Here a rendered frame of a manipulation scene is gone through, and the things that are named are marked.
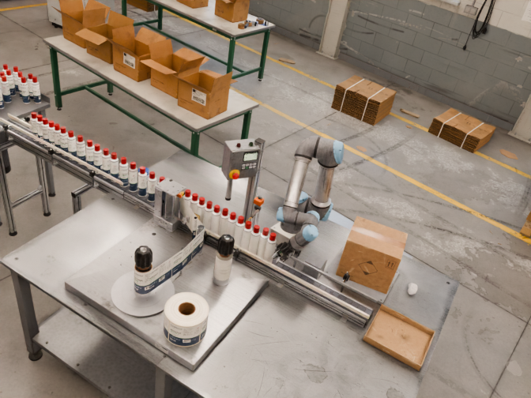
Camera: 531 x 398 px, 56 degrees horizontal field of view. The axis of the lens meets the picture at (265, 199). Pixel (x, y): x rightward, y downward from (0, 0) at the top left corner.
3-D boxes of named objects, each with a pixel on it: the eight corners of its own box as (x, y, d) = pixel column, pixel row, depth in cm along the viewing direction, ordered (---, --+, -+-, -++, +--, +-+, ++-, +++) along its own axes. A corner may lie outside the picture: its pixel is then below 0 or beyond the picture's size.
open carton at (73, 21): (52, 38, 508) (48, 0, 486) (89, 31, 539) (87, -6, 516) (77, 51, 491) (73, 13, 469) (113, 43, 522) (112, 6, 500)
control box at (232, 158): (220, 170, 274) (224, 140, 263) (249, 167, 281) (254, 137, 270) (227, 181, 267) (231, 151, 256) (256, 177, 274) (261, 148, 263)
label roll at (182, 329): (157, 341, 229) (158, 321, 220) (171, 308, 245) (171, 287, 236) (200, 351, 228) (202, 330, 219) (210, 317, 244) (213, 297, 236)
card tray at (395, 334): (362, 339, 254) (364, 335, 251) (379, 308, 273) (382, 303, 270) (419, 371, 244) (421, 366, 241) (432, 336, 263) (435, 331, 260)
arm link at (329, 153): (306, 208, 302) (320, 132, 267) (331, 214, 300) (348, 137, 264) (303, 220, 294) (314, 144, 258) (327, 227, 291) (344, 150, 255)
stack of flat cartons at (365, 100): (329, 107, 659) (335, 84, 641) (348, 95, 698) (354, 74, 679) (374, 126, 635) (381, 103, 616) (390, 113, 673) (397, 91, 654)
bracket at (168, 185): (154, 186, 278) (154, 185, 278) (167, 178, 286) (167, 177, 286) (174, 197, 274) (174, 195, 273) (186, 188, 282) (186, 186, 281)
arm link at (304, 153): (298, 129, 263) (274, 219, 260) (318, 133, 261) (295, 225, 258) (299, 134, 274) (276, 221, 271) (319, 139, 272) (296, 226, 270)
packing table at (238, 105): (50, 108, 550) (42, 39, 504) (111, 91, 604) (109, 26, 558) (190, 204, 453) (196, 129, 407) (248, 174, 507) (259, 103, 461)
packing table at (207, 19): (118, 38, 740) (117, -18, 693) (160, 29, 794) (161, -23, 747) (227, 95, 643) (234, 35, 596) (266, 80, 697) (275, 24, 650)
